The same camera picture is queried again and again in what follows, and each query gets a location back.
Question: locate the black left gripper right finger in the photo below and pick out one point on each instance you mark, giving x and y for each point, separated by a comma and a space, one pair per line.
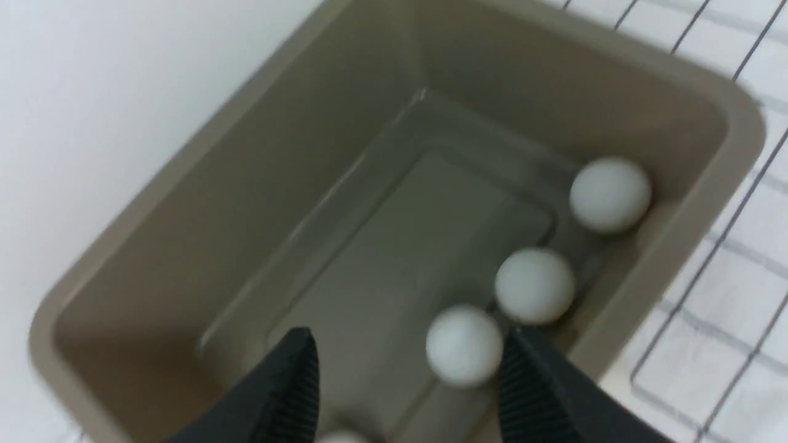
543, 397

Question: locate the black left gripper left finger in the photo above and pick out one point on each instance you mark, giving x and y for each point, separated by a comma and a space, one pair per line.
278, 401

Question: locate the white ball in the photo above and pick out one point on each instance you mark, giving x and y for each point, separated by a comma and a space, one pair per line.
464, 346
343, 436
535, 286
610, 195

